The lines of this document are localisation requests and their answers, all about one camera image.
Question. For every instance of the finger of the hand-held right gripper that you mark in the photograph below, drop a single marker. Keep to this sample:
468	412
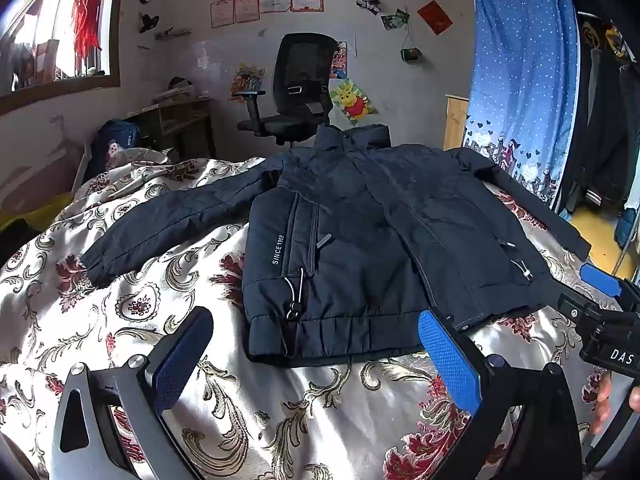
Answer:
575	305
600	280

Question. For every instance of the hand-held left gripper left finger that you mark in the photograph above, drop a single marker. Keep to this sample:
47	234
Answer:
179	362

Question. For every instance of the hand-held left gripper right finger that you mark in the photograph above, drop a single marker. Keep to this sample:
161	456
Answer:
450	362

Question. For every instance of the dark navy padded jacket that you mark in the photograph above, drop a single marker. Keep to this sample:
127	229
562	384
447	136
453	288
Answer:
350	220

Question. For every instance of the dark hanging clothes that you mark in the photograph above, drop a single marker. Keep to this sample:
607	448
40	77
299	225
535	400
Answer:
605	110

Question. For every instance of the person's right hand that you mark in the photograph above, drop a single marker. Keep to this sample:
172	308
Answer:
602	405

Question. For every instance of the floral satin bed cover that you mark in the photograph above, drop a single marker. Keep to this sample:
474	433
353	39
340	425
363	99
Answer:
150	285

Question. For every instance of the yellow green cloth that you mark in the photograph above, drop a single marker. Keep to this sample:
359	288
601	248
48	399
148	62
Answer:
45	210

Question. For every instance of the black cloth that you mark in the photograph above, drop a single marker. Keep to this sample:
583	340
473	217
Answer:
17	237

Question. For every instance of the dotted white pillow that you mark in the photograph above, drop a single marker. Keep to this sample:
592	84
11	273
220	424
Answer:
130	155

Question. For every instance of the light wooden board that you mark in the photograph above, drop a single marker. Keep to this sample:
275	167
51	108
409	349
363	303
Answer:
456	122

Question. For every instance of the blue dotted curtain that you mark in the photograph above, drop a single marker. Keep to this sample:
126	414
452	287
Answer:
520	60

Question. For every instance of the blue backpack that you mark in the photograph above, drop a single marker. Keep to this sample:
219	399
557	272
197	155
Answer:
117	135

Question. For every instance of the wooden desk with shelf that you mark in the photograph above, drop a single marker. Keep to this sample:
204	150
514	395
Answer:
175	115

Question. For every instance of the stack of books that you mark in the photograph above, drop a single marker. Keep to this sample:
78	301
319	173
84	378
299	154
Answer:
172	94

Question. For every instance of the black cap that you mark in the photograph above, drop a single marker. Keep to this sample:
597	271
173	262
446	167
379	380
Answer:
178	82

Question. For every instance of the yellow bear cartoon poster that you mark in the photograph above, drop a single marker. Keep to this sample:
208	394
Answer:
352	100

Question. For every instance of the colourful cartoon poster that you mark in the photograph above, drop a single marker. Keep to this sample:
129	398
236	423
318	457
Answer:
247	79

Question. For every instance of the green hanging pouch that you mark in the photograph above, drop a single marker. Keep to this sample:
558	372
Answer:
411	55

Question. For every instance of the wooden framed window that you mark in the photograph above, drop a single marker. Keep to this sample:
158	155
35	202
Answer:
60	82

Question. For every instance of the red paper square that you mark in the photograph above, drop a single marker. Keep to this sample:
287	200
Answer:
435	17

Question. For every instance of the black mesh office chair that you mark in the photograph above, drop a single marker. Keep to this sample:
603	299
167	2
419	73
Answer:
300	67

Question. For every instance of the brown paper bag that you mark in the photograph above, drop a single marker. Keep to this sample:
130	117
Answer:
47	60

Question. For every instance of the green photo print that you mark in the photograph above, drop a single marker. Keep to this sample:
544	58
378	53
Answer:
395	20

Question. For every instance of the black hat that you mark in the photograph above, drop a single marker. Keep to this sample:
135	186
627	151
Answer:
149	22

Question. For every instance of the black and white photos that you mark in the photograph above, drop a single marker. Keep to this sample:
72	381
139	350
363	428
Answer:
369	5

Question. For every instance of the white bed rail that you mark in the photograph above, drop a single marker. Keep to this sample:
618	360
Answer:
81	167

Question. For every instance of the small cartoon wall poster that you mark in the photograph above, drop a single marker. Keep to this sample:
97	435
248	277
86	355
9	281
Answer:
340	62

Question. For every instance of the small wall shelf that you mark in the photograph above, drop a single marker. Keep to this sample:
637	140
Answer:
172	33

